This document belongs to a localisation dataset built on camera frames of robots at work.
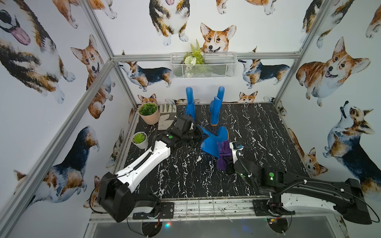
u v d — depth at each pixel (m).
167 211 0.74
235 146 0.61
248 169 0.50
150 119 1.04
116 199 0.39
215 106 0.92
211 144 0.73
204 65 0.87
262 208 0.74
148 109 1.03
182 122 0.58
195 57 0.82
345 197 0.43
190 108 0.88
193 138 0.65
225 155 0.69
